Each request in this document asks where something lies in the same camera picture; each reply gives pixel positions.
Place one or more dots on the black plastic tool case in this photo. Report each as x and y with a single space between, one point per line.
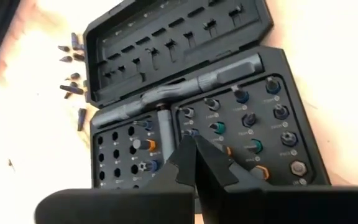
166 18

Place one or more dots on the dark torx screwdriver bit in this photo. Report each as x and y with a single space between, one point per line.
288 138

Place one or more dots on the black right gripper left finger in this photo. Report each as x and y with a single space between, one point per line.
172 186

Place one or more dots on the small dark debris piece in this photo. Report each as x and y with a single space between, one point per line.
10 163

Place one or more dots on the small dark screwdriver bit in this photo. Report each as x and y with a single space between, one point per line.
68 95
71 89
81 119
75 40
65 58
64 48
73 76
79 57

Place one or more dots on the blue-collared torx bit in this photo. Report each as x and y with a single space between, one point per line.
148 165

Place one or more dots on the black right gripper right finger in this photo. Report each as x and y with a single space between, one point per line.
222 193

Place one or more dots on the grey extension bar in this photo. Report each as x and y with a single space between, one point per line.
165 133

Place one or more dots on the silver hex socket bit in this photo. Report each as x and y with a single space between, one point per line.
298 168

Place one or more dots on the dark steel screwdriver bit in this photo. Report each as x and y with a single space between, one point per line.
187 111
213 104

